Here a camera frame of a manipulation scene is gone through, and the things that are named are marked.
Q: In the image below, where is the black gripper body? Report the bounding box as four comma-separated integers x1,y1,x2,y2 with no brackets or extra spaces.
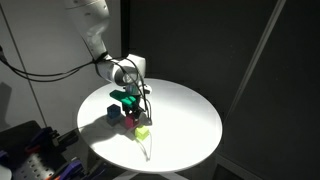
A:
121,101,146,115

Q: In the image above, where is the pink cube block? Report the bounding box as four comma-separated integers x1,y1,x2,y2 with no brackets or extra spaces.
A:
124,114,141,131

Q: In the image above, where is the blue cube block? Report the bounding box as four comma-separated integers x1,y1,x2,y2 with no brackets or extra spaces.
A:
106,104,122,120

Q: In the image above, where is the yellow-green cube block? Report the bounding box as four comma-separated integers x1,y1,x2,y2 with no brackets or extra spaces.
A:
134,125,151,141

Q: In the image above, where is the purple clamp with orange tips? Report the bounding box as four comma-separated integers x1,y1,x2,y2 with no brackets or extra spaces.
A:
24,126,60,155
46,159,84,180

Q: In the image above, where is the grey perforated board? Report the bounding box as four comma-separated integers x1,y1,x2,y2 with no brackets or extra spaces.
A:
12,155,68,180

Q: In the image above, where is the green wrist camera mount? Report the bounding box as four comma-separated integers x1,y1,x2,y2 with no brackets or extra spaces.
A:
109,89,139,106

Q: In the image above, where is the white table pedestal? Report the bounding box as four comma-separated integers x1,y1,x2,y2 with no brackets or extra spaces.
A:
119,170,188,180

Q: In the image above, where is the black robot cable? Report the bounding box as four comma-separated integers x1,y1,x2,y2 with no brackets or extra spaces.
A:
0,44,154,122

